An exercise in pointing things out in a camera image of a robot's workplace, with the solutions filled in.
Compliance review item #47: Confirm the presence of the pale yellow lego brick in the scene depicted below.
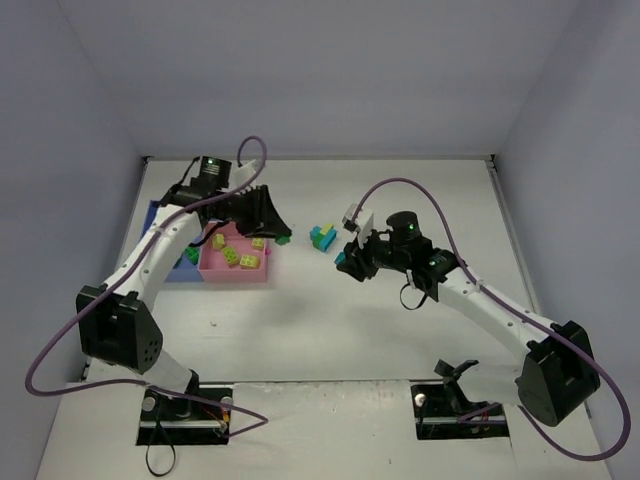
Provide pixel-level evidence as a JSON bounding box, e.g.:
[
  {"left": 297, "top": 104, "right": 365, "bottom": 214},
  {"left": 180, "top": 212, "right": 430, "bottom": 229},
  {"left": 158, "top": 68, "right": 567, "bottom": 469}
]
[{"left": 252, "top": 238, "right": 266, "bottom": 251}]

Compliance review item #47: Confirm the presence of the small green lego brick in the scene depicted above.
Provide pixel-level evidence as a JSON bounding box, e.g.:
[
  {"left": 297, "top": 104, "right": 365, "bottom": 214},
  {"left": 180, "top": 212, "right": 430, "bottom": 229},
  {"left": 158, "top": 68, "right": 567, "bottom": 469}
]
[{"left": 275, "top": 236, "right": 291, "bottom": 246}]

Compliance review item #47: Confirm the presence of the lime green lego brick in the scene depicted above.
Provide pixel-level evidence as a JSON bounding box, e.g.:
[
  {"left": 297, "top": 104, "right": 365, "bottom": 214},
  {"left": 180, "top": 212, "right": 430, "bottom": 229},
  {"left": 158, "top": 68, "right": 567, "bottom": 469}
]
[{"left": 220, "top": 246, "right": 240, "bottom": 267}]

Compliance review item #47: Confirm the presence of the yellow printed lego brick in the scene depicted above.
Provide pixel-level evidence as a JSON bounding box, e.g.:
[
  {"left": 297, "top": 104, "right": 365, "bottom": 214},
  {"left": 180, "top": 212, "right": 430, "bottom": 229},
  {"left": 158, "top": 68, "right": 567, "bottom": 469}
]
[{"left": 239, "top": 254, "right": 261, "bottom": 269}]

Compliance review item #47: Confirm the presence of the green yellow teal lego cluster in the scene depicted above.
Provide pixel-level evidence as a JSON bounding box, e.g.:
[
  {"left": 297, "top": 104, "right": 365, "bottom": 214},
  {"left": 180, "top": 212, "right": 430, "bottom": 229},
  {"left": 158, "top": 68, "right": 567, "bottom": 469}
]
[{"left": 334, "top": 252, "right": 346, "bottom": 265}]

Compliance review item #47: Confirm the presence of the dark green lego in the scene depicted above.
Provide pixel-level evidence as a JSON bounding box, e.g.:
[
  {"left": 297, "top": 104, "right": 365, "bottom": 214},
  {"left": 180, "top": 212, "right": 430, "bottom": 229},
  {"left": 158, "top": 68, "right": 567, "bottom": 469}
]
[{"left": 184, "top": 246, "right": 200, "bottom": 266}]

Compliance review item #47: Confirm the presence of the teal green lego stack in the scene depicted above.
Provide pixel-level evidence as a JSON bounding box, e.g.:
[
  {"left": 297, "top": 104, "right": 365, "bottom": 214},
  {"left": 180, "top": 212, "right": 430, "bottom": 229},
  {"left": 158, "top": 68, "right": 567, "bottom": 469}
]
[{"left": 309, "top": 223, "right": 337, "bottom": 253}]

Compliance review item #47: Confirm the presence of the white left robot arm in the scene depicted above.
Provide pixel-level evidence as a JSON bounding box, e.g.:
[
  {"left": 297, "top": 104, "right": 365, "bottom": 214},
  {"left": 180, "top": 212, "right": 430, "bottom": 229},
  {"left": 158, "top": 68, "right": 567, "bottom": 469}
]
[{"left": 76, "top": 157, "right": 291, "bottom": 395}]

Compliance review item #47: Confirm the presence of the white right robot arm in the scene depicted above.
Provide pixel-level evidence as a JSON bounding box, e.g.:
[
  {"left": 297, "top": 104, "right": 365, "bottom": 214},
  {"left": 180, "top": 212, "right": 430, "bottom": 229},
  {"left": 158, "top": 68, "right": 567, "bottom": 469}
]
[{"left": 336, "top": 206, "right": 601, "bottom": 427}]

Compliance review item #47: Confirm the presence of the pink plastic bin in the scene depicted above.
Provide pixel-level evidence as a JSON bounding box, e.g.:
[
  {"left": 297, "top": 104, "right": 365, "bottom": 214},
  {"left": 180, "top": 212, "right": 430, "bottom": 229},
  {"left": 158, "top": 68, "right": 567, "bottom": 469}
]
[{"left": 198, "top": 222, "right": 270, "bottom": 284}]

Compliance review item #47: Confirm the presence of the blue plastic bin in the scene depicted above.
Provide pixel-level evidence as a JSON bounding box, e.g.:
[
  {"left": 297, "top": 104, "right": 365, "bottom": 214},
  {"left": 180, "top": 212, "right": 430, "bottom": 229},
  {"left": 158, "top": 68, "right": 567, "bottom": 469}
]
[{"left": 140, "top": 200, "right": 203, "bottom": 283}]

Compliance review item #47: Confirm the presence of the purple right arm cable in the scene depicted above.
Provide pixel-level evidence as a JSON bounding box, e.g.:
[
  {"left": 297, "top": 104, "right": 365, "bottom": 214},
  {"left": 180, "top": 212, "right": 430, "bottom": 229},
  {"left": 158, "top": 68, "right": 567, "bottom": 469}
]
[{"left": 349, "top": 177, "right": 631, "bottom": 461}]

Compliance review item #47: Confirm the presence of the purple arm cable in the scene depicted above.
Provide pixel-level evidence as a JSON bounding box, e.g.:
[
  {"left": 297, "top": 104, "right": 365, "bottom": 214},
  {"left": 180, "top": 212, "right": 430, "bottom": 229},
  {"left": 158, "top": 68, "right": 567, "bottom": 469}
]
[
  {"left": 24, "top": 135, "right": 271, "bottom": 437},
  {"left": 349, "top": 177, "right": 631, "bottom": 461}
]

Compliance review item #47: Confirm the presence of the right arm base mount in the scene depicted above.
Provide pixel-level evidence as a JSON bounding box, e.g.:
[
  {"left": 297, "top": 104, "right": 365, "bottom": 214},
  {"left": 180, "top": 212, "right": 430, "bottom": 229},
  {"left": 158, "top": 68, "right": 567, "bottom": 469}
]
[{"left": 410, "top": 382, "right": 510, "bottom": 441}]

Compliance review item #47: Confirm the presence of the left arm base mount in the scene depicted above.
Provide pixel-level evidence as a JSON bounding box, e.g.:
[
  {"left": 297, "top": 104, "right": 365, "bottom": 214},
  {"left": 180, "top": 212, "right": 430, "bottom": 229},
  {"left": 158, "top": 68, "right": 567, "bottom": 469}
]
[{"left": 136, "top": 389, "right": 232, "bottom": 446}]

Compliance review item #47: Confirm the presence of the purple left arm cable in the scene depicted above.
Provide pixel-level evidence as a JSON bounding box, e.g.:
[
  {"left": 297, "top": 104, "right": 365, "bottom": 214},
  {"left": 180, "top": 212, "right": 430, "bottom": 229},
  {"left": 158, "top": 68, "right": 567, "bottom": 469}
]
[{"left": 24, "top": 135, "right": 271, "bottom": 437}]

